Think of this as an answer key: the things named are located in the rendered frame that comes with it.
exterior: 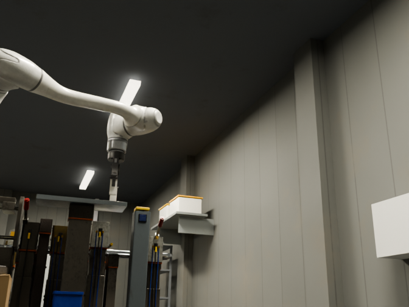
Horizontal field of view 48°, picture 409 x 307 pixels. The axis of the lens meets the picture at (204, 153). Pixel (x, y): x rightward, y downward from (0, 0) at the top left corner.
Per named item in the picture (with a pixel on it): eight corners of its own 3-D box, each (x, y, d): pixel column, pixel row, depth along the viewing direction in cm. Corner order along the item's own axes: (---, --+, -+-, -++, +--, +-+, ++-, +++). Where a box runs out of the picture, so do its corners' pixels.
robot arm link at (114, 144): (127, 145, 214) (126, 157, 212) (107, 143, 213) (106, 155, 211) (128, 137, 206) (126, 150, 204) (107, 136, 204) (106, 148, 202)
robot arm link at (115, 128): (100, 139, 208) (122, 133, 201) (103, 108, 213) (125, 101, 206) (117, 146, 216) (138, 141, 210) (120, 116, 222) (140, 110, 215)
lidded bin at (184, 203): (202, 215, 619) (202, 197, 628) (177, 212, 608) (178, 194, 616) (192, 220, 658) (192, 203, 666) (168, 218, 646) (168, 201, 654)
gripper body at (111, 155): (125, 150, 204) (123, 170, 201) (125, 156, 212) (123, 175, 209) (108, 148, 203) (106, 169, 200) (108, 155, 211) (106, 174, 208)
